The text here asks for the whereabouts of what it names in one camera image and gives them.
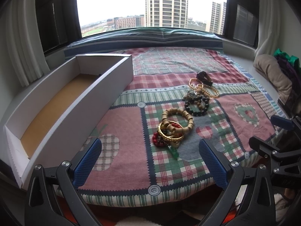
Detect dark brown leather watch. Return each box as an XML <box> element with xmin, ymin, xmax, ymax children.
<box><xmin>196</xmin><ymin>71</ymin><xmax>213</xmax><ymax>86</ymax></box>

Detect white cardboard box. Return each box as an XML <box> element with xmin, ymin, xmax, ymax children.
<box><xmin>3</xmin><ymin>54</ymin><xmax>134</xmax><ymax>190</ymax></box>

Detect gold pearl bead bracelet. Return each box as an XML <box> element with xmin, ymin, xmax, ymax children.
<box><xmin>188</xmin><ymin>77</ymin><xmax>220</xmax><ymax>99</ymax></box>

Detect wooden bead bracelet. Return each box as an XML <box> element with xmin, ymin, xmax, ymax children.
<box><xmin>161</xmin><ymin>107</ymin><xmax>195</xmax><ymax>137</ymax></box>

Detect left white curtain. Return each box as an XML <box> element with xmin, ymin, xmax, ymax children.
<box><xmin>6</xmin><ymin>0</ymin><xmax>50</xmax><ymax>87</ymax></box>

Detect brown wooden bead string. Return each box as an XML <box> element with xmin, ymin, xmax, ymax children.
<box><xmin>188</xmin><ymin>91</ymin><xmax>209</xmax><ymax>112</ymax></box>

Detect beige folded blanket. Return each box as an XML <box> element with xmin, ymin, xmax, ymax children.
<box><xmin>253</xmin><ymin>54</ymin><xmax>292</xmax><ymax>104</ymax></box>

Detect green jade pendant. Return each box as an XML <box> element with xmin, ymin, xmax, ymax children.
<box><xmin>167</xmin><ymin>145</ymin><xmax>179</xmax><ymax>160</ymax></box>

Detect black bead bracelet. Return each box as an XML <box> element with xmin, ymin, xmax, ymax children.
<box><xmin>184</xmin><ymin>94</ymin><xmax>210</xmax><ymax>117</ymax></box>

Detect green and purple clothes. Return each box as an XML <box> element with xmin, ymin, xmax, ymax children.
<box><xmin>274</xmin><ymin>48</ymin><xmax>300</xmax><ymax>88</ymax></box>

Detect patchwork plaid bed quilt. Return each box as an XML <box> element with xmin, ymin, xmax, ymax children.
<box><xmin>79</xmin><ymin>47</ymin><xmax>282</xmax><ymax>207</ymax></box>

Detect striped green blue bolster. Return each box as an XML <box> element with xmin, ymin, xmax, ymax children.
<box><xmin>64</xmin><ymin>27</ymin><xmax>223</xmax><ymax>59</ymax></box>

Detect red bead bracelet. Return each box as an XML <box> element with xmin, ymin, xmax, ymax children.
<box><xmin>152</xmin><ymin>120</ymin><xmax>183</xmax><ymax>148</ymax></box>

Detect white curtain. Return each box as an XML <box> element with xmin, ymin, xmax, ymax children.
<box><xmin>6</xmin><ymin>0</ymin><xmax>50</xmax><ymax>87</ymax></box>
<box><xmin>255</xmin><ymin>0</ymin><xmax>281</xmax><ymax>57</ymax></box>

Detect gold ring cluster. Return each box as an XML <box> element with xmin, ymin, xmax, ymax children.
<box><xmin>168</xmin><ymin>136</ymin><xmax>184</xmax><ymax>149</ymax></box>

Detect gold bangle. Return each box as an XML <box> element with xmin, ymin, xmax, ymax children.
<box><xmin>157</xmin><ymin>120</ymin><xmax>185</xmax><ymax>142</ymax></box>

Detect right white curtain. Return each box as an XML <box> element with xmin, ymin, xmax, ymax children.
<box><xmin>255</xmin><ymin>0</ymin><xmax>281</xmax><ymax>57</ymax></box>

